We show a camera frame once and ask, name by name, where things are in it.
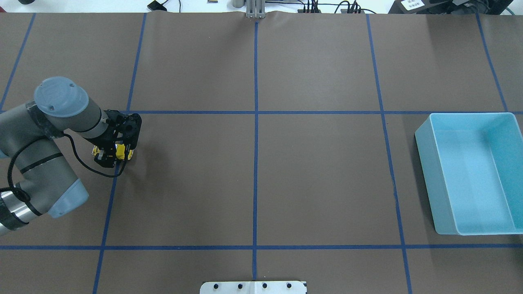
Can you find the yellow beetle toy car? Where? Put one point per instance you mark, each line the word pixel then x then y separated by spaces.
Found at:
pixel 120 152

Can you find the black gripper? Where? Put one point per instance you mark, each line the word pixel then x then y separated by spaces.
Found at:
pixel 108 143

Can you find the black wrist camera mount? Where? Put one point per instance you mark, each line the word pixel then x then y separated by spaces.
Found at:
pixel 124 128

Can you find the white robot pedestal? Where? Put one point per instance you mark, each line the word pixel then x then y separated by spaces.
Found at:
pixel 254 287

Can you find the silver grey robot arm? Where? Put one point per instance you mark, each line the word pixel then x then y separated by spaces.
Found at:
pixel 39 179

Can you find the light blue plastic bin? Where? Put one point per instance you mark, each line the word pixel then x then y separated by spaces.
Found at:
pixel 472 167

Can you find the small metal cylinder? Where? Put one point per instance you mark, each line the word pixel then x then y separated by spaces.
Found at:
pixel 238 3

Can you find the brown paper table mat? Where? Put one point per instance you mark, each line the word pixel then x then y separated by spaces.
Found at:
pixel 271 150

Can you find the aluminium frame post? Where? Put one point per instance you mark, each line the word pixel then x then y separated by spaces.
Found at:
pixel 255 9

